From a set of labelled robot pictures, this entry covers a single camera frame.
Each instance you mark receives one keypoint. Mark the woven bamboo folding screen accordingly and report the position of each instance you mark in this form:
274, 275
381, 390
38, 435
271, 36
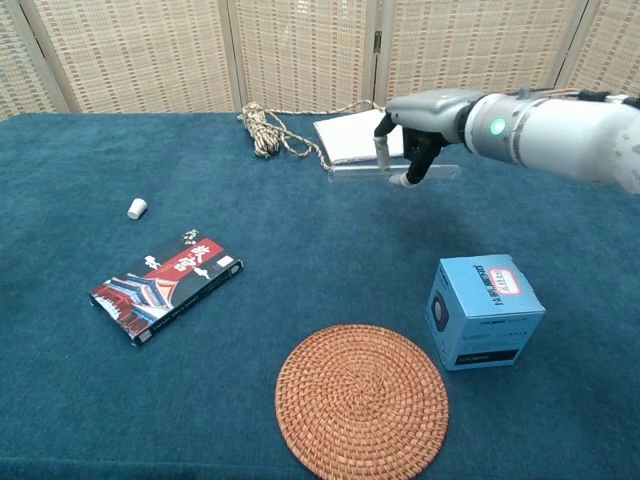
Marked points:
150, 50

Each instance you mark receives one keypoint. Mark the white spiral notepad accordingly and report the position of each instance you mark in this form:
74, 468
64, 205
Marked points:
350, 137

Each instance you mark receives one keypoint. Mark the round woven rattan coaster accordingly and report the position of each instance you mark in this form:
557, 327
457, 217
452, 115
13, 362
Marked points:
362, 402

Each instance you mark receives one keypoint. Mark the clear glass test tube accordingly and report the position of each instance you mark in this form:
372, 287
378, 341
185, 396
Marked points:
360, 174

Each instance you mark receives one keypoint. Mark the red black card box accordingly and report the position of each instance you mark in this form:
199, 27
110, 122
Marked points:
165, 287

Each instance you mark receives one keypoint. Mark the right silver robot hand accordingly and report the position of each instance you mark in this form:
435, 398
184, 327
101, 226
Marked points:
430, 112

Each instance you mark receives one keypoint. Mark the blue table cloth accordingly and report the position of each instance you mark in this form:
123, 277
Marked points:
100, 400

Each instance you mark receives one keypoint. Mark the white rubber stopper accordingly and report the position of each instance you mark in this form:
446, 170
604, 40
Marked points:
137, 208

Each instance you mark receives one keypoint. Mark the light blue cardboard box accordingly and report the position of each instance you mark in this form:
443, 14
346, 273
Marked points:
490, 320

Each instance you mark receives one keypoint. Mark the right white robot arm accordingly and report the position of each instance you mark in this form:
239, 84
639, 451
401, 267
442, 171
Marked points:
560, 135

